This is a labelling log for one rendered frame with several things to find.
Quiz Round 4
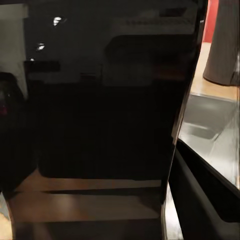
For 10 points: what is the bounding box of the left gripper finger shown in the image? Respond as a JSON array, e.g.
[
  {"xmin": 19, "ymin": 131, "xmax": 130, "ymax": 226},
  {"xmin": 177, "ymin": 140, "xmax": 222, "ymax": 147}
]
[{"xmin": 168, "ymin": 137, "xmax": 240, "ymax": 240}]

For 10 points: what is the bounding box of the bottle of coffee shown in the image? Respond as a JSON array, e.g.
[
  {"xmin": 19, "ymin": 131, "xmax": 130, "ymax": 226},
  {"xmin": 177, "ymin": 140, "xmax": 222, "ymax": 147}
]
[{"xmin": 0, "ymin": 0, "xmax": 209, "ymax": 240}]

